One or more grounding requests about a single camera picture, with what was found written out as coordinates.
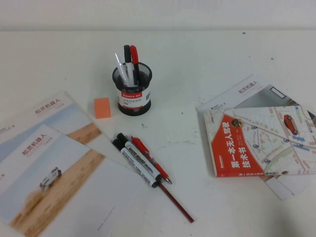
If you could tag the white pen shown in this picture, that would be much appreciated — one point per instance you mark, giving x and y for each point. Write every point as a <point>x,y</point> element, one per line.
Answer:
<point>121,66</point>

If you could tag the black mesh pen holder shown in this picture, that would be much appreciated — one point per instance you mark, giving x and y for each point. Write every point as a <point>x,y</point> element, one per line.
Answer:
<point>133,108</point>

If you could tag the red ballpoint pen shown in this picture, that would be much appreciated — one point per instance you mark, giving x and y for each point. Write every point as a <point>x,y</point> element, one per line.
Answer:
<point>151,158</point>

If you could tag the whiteboard marker bold print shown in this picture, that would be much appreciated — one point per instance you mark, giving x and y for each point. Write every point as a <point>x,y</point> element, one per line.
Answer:
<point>140,158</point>

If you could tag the whiteboard marker small print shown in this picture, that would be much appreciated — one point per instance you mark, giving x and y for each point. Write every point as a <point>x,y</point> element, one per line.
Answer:
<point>130,161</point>

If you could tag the orange foam block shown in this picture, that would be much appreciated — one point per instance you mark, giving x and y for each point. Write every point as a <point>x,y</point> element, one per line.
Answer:
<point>102,108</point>

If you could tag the black cap white marker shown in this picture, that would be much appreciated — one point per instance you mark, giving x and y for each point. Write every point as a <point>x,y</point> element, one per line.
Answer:
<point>128,70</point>

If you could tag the red cap marker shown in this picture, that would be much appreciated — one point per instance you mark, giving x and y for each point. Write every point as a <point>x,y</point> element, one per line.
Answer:
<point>134,53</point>

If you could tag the orange map cover book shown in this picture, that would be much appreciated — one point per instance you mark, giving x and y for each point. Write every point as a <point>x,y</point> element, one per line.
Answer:
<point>234,148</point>

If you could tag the red pencil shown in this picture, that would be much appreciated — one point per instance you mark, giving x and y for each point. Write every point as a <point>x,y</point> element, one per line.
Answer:
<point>176,203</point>

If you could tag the brochure with room photo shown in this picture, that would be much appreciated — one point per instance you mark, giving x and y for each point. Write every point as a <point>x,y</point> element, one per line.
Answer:
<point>247,91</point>

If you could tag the brochure with sandy photo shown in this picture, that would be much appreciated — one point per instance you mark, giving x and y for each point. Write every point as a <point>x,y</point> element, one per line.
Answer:
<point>61,111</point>

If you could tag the brochure with robot vehicle photo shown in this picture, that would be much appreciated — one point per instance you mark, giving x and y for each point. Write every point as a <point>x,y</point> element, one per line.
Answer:
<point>61,172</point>

